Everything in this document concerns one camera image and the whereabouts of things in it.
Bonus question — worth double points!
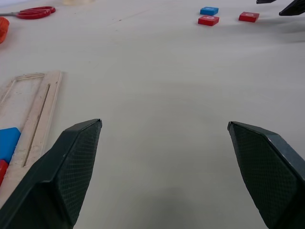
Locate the wooden tray frame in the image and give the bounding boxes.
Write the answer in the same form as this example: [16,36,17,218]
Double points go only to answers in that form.
[0,70,63,208]

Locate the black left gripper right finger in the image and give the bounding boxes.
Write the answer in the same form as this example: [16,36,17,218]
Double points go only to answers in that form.
[227,121,305,229]

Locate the red square tile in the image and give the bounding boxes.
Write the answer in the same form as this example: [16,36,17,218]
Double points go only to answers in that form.
[197,15,220,27]
[238,11,260,23]

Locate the red-handled scissors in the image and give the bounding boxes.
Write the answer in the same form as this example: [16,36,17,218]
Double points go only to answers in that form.
[0,6,57,20]

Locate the blue square tile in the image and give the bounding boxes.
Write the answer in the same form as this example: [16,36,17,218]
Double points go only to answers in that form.
[199,6,219,16]

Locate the orange ribbed object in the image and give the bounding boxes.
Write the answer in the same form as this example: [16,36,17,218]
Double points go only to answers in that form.
[0,16,10,44]

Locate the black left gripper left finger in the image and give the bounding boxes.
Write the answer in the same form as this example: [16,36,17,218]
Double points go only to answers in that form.
[0,118,103,229]

